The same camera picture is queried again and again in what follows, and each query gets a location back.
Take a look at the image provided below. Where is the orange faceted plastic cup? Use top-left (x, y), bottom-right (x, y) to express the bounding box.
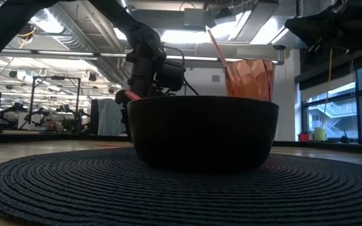
top-left (224, 58), bottom-right (275, 102)

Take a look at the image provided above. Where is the black open-frame robot station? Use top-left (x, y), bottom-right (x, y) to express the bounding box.
top-left (29, 76), bottom-right (82, 134)

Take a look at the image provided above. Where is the black aluminium table frame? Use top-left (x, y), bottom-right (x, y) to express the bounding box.
top-left (0, 131), bottom-right (362, 155)

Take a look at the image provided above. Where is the long linear ceiling light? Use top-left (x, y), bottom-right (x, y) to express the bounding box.
top-left (1, 49), bottom-right (285, 65)

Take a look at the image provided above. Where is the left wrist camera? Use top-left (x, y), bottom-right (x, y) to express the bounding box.
top-left (155, 59), bottom-right (187, 92)

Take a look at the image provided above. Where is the black bowl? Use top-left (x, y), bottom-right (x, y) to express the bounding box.
top-left (126, 95), bottom-right (280, 173)

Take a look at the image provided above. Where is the red-handled metal fork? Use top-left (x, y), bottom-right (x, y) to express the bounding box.
top-left (124, 90), bottom-right (142, 101)

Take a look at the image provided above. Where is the red straw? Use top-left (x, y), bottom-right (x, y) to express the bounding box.
top-left (206, 28), bottom-right (231, 68)

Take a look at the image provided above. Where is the silver air duct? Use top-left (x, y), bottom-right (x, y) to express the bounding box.
top-left (30, 3), bottom-right (128, 85)

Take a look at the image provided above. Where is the round dark woven placemat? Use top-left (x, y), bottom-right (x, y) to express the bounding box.
top-left (0, 147), bottom-right (362, 226)

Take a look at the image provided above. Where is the yellow-green container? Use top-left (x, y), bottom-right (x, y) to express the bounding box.
top-left (314, 126), bottom-right (327, 142)

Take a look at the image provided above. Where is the black window frame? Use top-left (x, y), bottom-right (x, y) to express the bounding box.
top-left (300, 64), bottom-right (362, 144)

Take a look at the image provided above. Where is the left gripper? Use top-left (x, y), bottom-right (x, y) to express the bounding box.
top-left (115, 58), bottom-right (169, 106)

